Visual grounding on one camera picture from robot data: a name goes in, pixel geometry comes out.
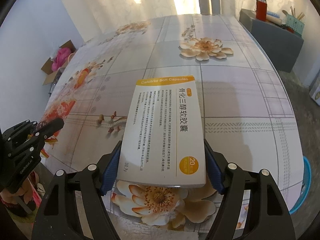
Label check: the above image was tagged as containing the teal utensil holder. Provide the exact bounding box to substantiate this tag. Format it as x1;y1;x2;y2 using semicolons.
285;6;305;37

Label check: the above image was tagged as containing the red canister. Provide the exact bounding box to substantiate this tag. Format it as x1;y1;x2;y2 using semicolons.
255;0;267;22

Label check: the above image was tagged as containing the white yellow medicine box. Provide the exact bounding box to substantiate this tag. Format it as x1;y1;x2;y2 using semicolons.
117;75;206;187

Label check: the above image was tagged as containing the brown cardboard box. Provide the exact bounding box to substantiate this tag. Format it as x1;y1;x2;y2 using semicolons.
41;40;76;85

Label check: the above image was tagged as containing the grey cabinet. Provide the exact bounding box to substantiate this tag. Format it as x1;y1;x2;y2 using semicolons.
239;9;304;73

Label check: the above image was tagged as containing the blue plastic trash basket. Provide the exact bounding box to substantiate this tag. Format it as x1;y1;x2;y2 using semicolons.
290;156;312;215

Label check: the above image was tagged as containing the floral plastic tablecloth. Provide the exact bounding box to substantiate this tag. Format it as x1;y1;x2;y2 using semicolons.
42;15;304;232

